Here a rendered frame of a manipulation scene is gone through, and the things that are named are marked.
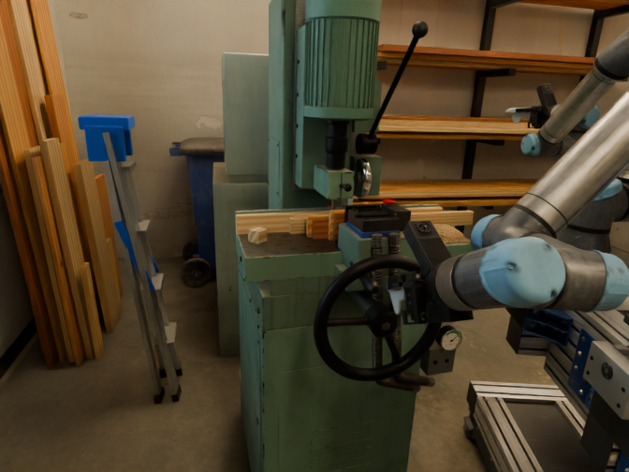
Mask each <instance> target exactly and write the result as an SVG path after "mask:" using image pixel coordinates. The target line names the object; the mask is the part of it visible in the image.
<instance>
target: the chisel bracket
mask: <svg viewBox="0 0 629 472"><path fill-rule="evenodd" d="M340 184H351V185H352V190H351V191H350V192H346V191H344V189H343V188H340V187H339V185H340ZM353 188H354V171H351V170H348V169H346V168H343V169H332V168H327V167H326V164H314V189H315V190H316V191H317V192H319V193H320V194H321V195H323V196H324V197H325V198H327V199H330V200H331V201H337V200H338V199H352V198H353Z"/></svg>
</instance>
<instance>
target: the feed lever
mask: <svg viewBox="0 0 629 472"><path fill-rule="evenodd" d="M428 29H429V28H428V25H427V24H426V23H425V22H424V21H419V22H416V23H415V24H414V25H413V28H412V33H413V35H414V36H413V39H412V41H411V43H410V45H409V47H408V49H407V52H406V54H405V56H404V57H403V59H402V63H401V65H400V67H399V69H398V71H397V73H396V76H395V78H394V80H393V82H392V84H391V85H390V88H389V90H388V93H387V95H386V97H385V100H384V102H383V104H382V106H381V108H380V110H379V112H378V114H377V116H376V118H375V120H374V122H373V126H372V128H371V130H370V132H369V134H358V135H357V138H356V153H357V154H359V155H373V154H375V152H376V151H377V147H378V139H377V137H376V135H375V134H374V132H375V130H376V128H377V126H378V124H379V122H380V120H381V118H382V116H383V114H384V112H385V110H386V108H387V106H388V102H389V101H390V99H391V97H392V95H393V93H394V91H395V89H396V87H397V84H398V82H399V80H400V78H401V76H402V74H403V72H404V70H405V68H406V66H407V63H408V61H409V59H410V57H411V55H412V53H413V51H414V49H415V47H416V45H417V42H418V40H419V39H420V38H423V37H425V36H426V35H427V33H428Z"/></svg>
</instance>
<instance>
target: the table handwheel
mask: <svg viewBox="0 0 629 472"><path fill-rule="evenodd" d="M386 268H396V269H402V270H406V271H408V272H412V271H420V269H421V267H420V265H419V263H418V261H417V260H416V259H414V258H409V257H407V256H403V255H396V254H385V255H377V256H373V257H369V258H365V259H363V260H361V261H359V262H357V263H355V264H353V265H351V266H350V267H348V268H347V269H345V270H344V271H343V272H342V273H340V274H339V275H338V276H337V277H336V278H335V279H334V280H333V281H332V282H331V284H330V285H329V286H328V288H327V289H326V291H325V292H324V294H323V296H322V297H321V299H320V302H319V304H318V306H317V308H316V311H315V315H314V342H315V345H316V348H317V351H318V353H319V355H320V356H321V358H322V360H323V361H324V362H325V364H326V365H327V366H328V367H329V368H330V369H331V370H333V371H334V372H335V373H337V374H339V375H340V376H343V377H346V378H349V379H352V380H356V381H378V380H383V379H387V378H390V377H393V376H396V375H398V374H400V373H402V372H404V371H405V370H407V369H409V368H410V367H411V366H413V365H414V364H415V363H417V362H418V361H419V360H420V359H421V358H422V357H423V356H424V355H425V354H426V353H427V351H428V350H429V349H430V347H431V346H432V344H433V342H434V341H435V339H436V337H437V335H438V333H439V331H440V329H441V326H442V322H440V323H428V325H427V328H426V330H425V332H424V333H423V335H422V336H421V338H420V339H419V341H418V342H417V343H416V344H415V346H414V347H413V348H412V349H411V350H410V351H408V352H407V353H406V354H405V355H403V356H402V357H401V355H400V353H399V350H398V349H397V347H396V345H395V342H394V340H393V337H392V334H393V333H394V332H395V331H396V329H397V327H398V323H399V321H398V318H397V316H396V315H395V314H394V313H393V312H392V311H394V308H393V304H392V300H390V301H389V303H388V304H384V303H377V302H376V301H375V300H374V299H373V298H372V296H371V295H370V294H369V293H368V292H367V291H366V290H362V291H352V292H348V294H349V295H350V296H351V297H352V299H353V300H354V301H355V302H356V304H357V305H358V306H359V308H360V309H361V310H362V311H363V313H364V314H365V315H364V317H344V318H329V314H330V311H331V309H332V307H333V305H334V304H335V302H336V300H337V299H338V297H339V296H340V295H341V293H342V292H343V291H344V290H345V289H346V288H347V287H348V286H349V285H350V284H351V283H352V282H354V281H355V280H356V279H358V278H360V277H361V276H362V275H363V274H366V273H370V272H372V271H376V270H380V269H386ZM353 325H367V326H368V328H369V329H370V330H371V332H372V333H373V334H374V335H375V336H377V337H380V338H385V340H386V342H387V344H388V347H389V349H390V351H391V354H392V356H393V359H394V362H391V363H389V364H386V365H383V366H379V367H374V368H361V367H356V366H353V365H350V364H348V363H346V362H344V361H342V360H341V359H340V358H339V357H338V356H337V355H336V354H335V353H334V351H333V350H332V348H331V346H330V343H329V338H328V327H335V326H353Z"/></svg>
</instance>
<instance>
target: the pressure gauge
mask: <svg viewBox="0 0 629 472"><path fill-rule="evenodd" d="M455 337H456V338H455ZM454 338H455V339H454ZM453 339H454V340H453ZM435 340H436V343H437V344H438V345H439V346H440V347H441V352H442V353H446V352H447V351H452V350H455V349H456V348H457V347H458V346H459V345H460V344H461V340H462V335H461V333H460V332H459V331H458V330H456V329H455V328H454V327H453V326H451V325H445V326H444V327H442V328H441V329H440V331H439V333H438V335H437V337H436V339H435ZM450 340H453V341H452V342H450Z"/></svg>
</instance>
